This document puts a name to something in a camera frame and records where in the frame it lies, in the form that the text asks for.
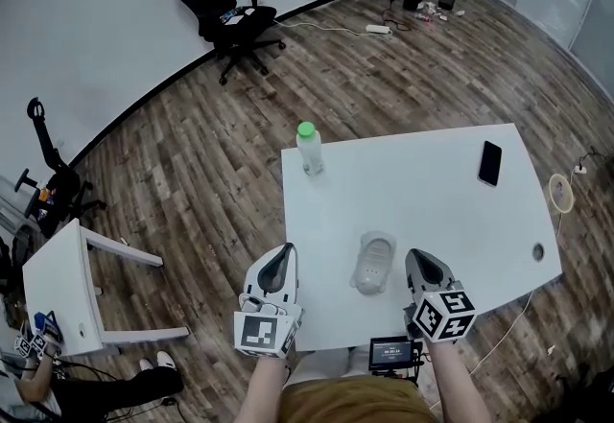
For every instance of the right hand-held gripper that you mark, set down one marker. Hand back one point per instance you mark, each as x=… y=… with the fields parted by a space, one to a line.
x=443 y=318

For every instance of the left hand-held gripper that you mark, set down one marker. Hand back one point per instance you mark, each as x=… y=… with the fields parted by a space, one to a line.
x=259 y=332

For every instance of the person's right forearm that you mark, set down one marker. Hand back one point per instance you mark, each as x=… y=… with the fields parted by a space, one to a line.
x=455 y=378

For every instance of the person's left forearm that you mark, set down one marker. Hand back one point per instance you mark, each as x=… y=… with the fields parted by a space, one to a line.
x=261 y=392

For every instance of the small black monitor screen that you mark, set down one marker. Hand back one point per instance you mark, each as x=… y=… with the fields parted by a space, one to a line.
x=389 y=353

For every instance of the person's light trousers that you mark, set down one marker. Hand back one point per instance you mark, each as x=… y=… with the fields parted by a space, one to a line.
x=326 y=363

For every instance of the person's mustard shirt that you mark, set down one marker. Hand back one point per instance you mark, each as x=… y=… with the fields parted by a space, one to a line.
x=355 y=402

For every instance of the black smartphone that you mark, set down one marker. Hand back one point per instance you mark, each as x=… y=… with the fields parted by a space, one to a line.
x=489 y=163

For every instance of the clear bottle with green cap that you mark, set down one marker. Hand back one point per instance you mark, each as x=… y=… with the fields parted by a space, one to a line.
x=310 y=150

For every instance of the white plug socket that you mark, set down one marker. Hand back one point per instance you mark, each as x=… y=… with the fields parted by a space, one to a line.
x=581 y=168

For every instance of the white side table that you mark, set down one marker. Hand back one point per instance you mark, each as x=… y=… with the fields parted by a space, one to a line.
x=62 y=277

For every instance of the black office chair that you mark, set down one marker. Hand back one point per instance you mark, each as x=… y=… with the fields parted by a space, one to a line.
x=57 y=186
x=225 y=13

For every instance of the white power strip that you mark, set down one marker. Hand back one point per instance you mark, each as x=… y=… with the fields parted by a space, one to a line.
x=378 y=29

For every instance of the scattered floor litter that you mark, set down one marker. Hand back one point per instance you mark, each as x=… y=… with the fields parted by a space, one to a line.
x=434 y=11

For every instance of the white paper sheet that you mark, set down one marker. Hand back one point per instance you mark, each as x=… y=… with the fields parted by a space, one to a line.
x=237 y=17

